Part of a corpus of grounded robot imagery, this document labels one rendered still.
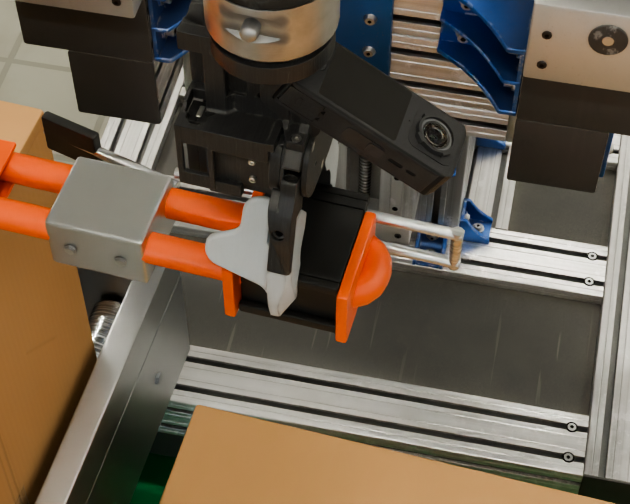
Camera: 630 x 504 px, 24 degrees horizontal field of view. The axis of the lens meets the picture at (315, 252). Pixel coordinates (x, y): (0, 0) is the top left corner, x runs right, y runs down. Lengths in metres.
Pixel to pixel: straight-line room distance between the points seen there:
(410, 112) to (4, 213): 0.30
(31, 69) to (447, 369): 1.04
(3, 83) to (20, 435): 1.32
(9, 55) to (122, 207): 1.71
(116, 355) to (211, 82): 0.68
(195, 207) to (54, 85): 1.63
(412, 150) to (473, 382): 1.13
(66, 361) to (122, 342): 0.08
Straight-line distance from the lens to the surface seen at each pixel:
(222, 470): 1.49
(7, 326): 1.28
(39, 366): 1.38
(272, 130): 0.85
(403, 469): 1.49
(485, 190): 2.12
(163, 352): 1.62
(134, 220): 0.97
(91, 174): 1.00
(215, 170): 0.88
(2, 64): 2.66
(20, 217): 0.99
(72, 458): 1.43
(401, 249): 0.99
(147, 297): 1.53
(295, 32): 0.78
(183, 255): 0.96
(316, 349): 1.96
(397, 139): 0.83
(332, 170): 0.96
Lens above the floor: 1.84
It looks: 52 degrees down
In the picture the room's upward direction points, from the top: straight up
